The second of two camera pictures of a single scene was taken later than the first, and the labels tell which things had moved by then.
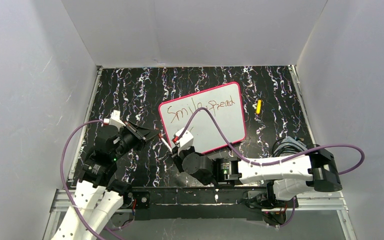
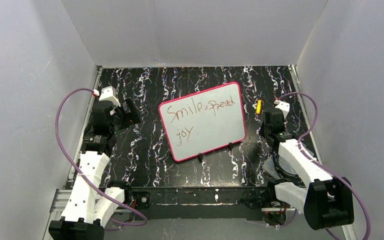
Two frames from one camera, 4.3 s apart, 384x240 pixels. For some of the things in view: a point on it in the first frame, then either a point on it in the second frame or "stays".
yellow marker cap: x=258 y=106 stays
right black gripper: x=177 y=153 to x=272 y=120
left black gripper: x=134 y=133 to x=125 y=112
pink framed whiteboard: x=225 y=104 stays
